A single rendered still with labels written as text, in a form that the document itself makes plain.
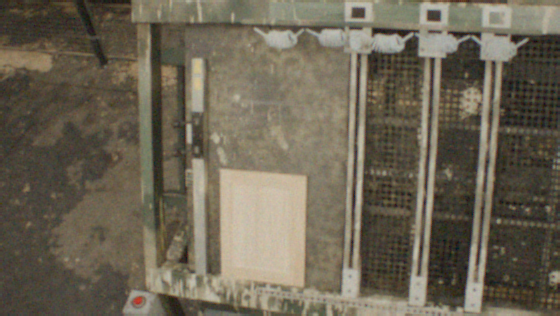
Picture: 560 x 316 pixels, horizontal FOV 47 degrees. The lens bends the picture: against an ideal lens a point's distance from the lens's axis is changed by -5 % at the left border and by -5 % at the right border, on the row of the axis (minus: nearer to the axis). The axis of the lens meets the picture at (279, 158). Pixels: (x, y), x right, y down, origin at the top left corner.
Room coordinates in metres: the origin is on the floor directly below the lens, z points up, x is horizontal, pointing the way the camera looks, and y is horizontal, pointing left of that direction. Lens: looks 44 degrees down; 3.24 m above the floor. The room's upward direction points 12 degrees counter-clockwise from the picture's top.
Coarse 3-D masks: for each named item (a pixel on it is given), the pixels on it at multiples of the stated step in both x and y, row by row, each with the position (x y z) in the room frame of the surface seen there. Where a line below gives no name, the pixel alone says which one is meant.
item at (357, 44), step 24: (360, 48) 2.00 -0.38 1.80; (360, 72) 2.00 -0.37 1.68; (360, 96) 1.94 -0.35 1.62; (360, 120) 1.89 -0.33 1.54; (360, 144) 1.84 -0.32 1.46; (360, 168) 1.79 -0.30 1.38; (360, 192) 1.75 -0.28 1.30; (360, 216) 1.70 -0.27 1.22; (360, 240) 1.66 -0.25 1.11; (360, 264) 1.62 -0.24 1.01
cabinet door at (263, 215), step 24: (240, 192) 1.96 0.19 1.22; (264, 192) 1.92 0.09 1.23; (288, 192) 1.89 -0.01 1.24; (240, 216) 1.91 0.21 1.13; (264, 216) 1.87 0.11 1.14; (288, 216) 1.84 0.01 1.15; (240, 240) 1.85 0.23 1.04; (264, 240) 1.82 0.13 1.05; (288, 240) 1.78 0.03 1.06; (240, 264) 1.80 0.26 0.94; (264, 264) 1.76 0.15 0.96; (288, 264) 1.73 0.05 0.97
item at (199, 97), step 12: (192, 60) 2.29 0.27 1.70; (204, 60) 2.29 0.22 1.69; (192, 72) 2.27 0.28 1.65; (204, 72) 2.26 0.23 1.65; (192, 84) 2.24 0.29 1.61; (204, 84) 2.24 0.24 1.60; (192, 96) 2.22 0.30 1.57; (204, 96) 2.21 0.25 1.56; (204, 108) 2.19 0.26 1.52; (204, 120) 2.16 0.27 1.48; (204, 132) 2.13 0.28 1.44; (204, 144) 2.11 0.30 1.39; (204, 156) 2.08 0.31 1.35; (204, 168) 2.05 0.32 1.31; (204, 180) 2.03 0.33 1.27; (204, 192) 2.00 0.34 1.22; (204, 204) 1.97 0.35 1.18; (204, 216) 1.95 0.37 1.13; (204, 228) 1.92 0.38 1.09; (204, 240) 1.89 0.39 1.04; (204, 252) 1.86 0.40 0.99; (204, 264) 1.84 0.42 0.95
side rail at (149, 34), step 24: (144, 24) 2.44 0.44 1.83; (144, 48) 2.39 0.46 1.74; (144, 72) 2.34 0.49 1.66; (144, 96) 2.29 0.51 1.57; (144, 120) 2.24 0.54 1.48; (144, 144) 2.19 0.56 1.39; (144, 168) 2.14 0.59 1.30; (144, 192) 2.09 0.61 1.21; (144, 216) 2.03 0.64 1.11; (144, 240) 1.98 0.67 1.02
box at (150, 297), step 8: (136, 296) 1.74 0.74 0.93; (144, 296) 1.74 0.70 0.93; (152, 296) 1.73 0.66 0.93; (128, 304) 1.71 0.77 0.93; (152, 304) 1.69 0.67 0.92; (160, 304) 1.74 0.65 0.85; (128, 312) 1.67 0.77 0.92; (136, 312) 1.66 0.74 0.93; (144, 312) 1.65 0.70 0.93; (152, 312) 1.67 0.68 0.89; (160, 312) 1.71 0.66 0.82
